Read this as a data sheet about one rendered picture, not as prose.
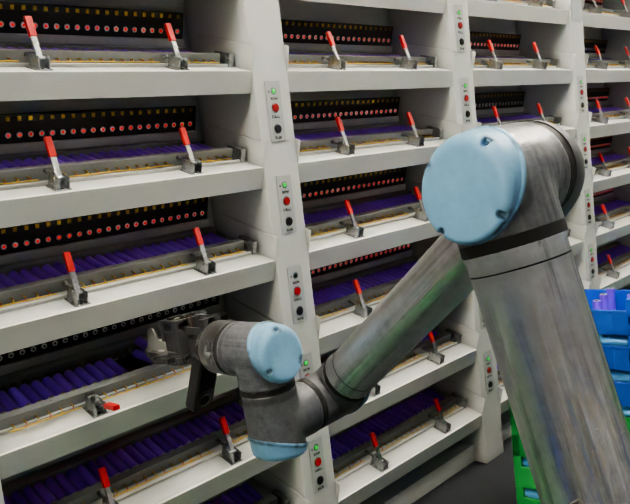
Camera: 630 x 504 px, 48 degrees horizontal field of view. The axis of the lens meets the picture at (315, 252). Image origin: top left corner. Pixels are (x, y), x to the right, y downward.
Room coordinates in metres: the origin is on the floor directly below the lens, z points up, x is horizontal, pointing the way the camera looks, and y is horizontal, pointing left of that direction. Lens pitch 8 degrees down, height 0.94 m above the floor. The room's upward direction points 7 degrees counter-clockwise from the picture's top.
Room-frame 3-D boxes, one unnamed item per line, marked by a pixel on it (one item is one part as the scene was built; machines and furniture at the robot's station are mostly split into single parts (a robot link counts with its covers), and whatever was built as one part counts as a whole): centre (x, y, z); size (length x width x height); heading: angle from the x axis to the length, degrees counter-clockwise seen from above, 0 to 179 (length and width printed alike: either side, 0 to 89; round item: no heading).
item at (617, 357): (1.63, -0.60, 0.44); 0.30 x 0.20 x 0.08; 52
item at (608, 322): (1.63, -0.60, 0.52); 0.30 x 0.20 x 0.08; 52
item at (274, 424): (1.10, 0.09, 0.53); 0.12 x 0.09 x 0.12; 135
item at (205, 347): (1.16, 0.17, 0.64); 0.10 x 0.05 x 0.09; 135
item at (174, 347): (1.22, 0.23, 0.64); 0.12 x 0.08 x 0.09; 45
